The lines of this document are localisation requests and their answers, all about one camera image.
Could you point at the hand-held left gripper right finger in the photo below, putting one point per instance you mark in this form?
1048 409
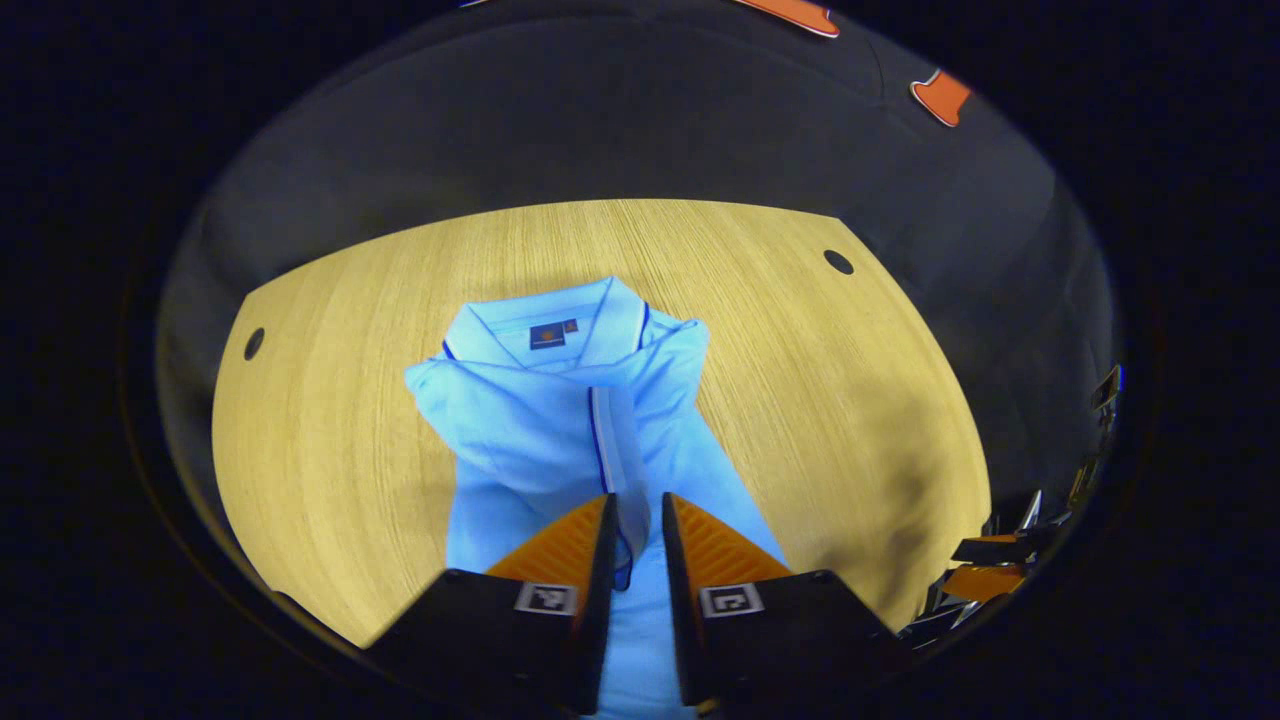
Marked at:
678 590

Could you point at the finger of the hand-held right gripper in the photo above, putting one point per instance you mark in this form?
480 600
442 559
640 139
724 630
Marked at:
1000 550
985 582

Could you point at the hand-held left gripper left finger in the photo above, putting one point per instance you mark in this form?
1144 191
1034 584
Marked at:
598 590

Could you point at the light blue T-shirt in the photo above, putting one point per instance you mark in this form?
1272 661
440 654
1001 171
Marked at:
530 430

